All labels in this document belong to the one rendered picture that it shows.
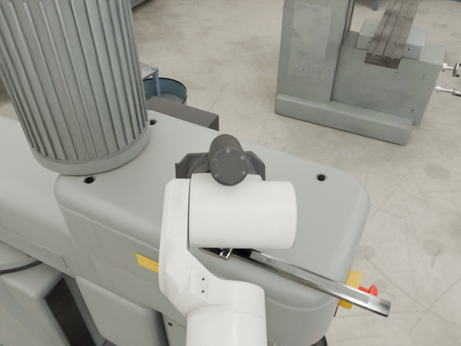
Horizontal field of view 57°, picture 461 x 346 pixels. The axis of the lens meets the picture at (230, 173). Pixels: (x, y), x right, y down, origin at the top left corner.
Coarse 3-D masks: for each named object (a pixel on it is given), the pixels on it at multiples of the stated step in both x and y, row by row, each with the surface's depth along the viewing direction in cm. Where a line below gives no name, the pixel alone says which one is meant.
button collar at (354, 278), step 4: (352, 272) 66; (356, 272) 66; (348, 276) 66; (352, 276) 65; (356, 276) 65; (360, 276) 66; (348, 280) 65; (352, 280) 65; (356, 280) 65; (360, 280) 65; (348, 284) 65; (352, 284) 64; (356, 284) 64; (356, 288) 64; (340, 300) 65; (340, 304) 66; (344, 304) 65; (348, 304) 65; (352, 304) 65; (348, 308) 65
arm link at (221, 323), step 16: (192, 320) 34; (208, 320) 33; (224, 320) 32; (240, 320) 32; (256, 320) 33; (192, 336) 33; (208, 336) 32; (224, 336) 32; (240, 336) 32; (256, 336) 32
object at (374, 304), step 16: (224, 256) 55; (240, 256) 55; (256, 256) 55; (272, 256) 55; (272, 272) 54; (288, 272) 53; (304, 272) 53; (320, 288) 52; (336, 288) 52; (352, 288) 52; (368, 304) 50; (384, 304) 50
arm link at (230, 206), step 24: (216, 144) 41; (240, 144) 44; (216, 168) 37; (240, 168) 37; (192, 192) 38; (216, 192) 39; (240, 192) 39; (264, 192) 39; (288, 192) 39; (192, 216) 38; (216, 216) 38; (240, 216) 38; (264, 216) 38; (288, 216) 38; (192, 240) 39; (216, 240) 39; (240, 240) 39; (264, 240) 39; (288, 240) 39
